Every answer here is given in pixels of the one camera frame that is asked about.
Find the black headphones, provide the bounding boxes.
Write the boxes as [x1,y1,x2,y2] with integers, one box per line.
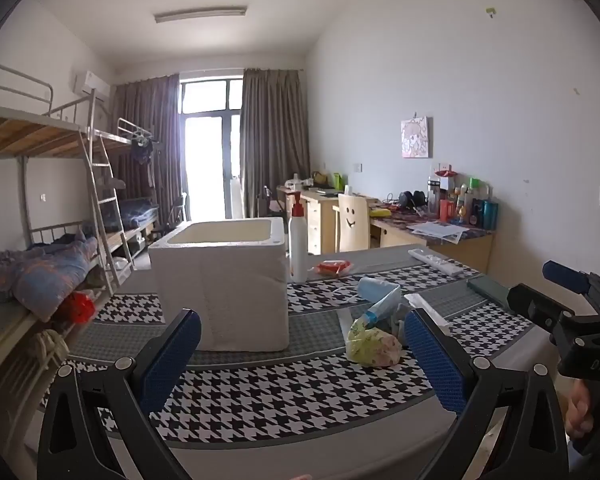
[397,190,429,211]

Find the yellow-green floral cloth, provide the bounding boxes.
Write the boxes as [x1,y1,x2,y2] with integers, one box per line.
[347,317,403,367]

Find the blue white striped cloth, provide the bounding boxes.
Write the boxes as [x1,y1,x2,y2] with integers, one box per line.
[364,294,403,325]

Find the grey sock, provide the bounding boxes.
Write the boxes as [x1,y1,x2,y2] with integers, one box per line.
[389,309,421,350]

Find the white air conditioner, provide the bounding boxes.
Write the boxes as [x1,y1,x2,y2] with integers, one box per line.
[72,71,112,99]

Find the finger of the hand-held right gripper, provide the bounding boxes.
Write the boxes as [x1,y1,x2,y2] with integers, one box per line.
[542,260,600,297]
[506,284,576,334]

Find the large metal bunk bed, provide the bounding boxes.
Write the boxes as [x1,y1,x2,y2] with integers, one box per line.
[0,60,131,361]

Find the glass balcony door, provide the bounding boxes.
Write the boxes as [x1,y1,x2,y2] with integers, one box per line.
[179,77,244,221]

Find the blue mattress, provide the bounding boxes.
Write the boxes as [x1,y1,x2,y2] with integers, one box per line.
[119,200,160,229]

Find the houndstooth blanket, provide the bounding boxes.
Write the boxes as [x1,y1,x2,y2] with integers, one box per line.
[65,245,561,452]

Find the cluster of toiletry bottles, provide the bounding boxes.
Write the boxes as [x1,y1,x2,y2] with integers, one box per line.
[426,172,500,231]

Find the white cloth strip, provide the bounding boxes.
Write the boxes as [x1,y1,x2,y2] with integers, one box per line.
[404,292,452,336]

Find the brown curtain beside bunk beds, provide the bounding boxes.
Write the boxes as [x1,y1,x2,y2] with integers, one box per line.
[111,74,182,226]

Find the brown curtain beside desks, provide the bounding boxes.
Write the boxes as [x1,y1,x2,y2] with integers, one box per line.
[241,67,311,218]

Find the metal bunk ladder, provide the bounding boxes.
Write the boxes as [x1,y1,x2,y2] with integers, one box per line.
[80,127,124,296]

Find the blue orange quilt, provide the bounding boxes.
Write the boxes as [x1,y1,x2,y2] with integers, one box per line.
[0,232,101,322]

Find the white remote control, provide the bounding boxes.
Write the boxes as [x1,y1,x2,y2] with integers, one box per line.
[407,247,465,277]

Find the pink wall poster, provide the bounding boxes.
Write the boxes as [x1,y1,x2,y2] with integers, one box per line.
[401,116,429,159]

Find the dark hanging clothes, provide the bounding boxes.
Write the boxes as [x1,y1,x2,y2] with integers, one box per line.
[129,132,154,167]

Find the black folding chair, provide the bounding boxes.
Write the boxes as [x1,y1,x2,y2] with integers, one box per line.
[169,192,189,224]

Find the white pump bottle red nozzle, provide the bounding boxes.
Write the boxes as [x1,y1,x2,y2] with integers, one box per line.
[286,191,309,283]

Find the wooden desk with patterned cover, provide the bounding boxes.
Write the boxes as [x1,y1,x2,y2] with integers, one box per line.
[370,205,496,275]

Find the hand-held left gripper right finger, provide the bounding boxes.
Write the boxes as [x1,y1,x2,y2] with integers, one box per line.
[404,307,570,480]

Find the ceiling tube light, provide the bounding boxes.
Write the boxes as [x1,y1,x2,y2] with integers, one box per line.
[154,6,248,24]

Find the printed paper sheets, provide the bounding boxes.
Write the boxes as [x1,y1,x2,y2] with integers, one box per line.
[407,222,470,245]

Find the red snack packet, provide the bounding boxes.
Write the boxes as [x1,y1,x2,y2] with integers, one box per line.
[314,259,353,277]

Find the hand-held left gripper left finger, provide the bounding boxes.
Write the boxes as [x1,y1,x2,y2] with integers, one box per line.
[37,308,202,480]

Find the white foam box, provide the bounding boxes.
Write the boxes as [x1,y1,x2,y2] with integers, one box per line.
[147,217,289,353]

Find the plain wooden desk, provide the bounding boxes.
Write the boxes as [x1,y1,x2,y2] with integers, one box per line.
[277,185,381,256]

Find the beige cloth bundle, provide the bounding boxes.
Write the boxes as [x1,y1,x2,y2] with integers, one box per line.
[32,330,71,368]

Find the dark green flat case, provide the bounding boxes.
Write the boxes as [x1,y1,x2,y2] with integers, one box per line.
[467,276,511,307]

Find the person's right hand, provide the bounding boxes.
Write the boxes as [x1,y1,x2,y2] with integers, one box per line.
[565,377,600,442]

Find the red plastic bag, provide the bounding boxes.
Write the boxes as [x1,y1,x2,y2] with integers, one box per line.
[55,291,97,327]

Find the small metal bunk bed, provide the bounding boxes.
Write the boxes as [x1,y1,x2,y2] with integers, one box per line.
[87,117,162,263]

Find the wooden chair with smiley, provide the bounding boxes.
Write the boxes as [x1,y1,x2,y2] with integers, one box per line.
[336,194,372,252]

